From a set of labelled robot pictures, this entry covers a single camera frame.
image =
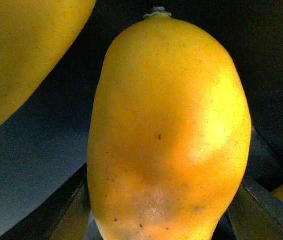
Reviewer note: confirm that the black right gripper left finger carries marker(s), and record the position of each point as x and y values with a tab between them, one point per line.
44	221

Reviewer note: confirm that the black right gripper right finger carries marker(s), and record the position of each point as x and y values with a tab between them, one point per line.
255	213

